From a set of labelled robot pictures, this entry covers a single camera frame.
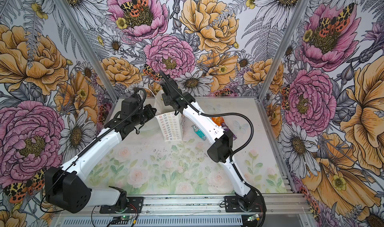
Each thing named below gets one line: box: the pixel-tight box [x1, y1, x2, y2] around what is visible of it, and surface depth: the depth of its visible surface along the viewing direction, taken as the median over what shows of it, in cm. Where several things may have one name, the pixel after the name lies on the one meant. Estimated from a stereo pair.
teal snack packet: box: [191, 124, 207, 141], surface depth 101 cm
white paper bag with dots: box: [155, 90, 184, 142], surface depth 87 cm
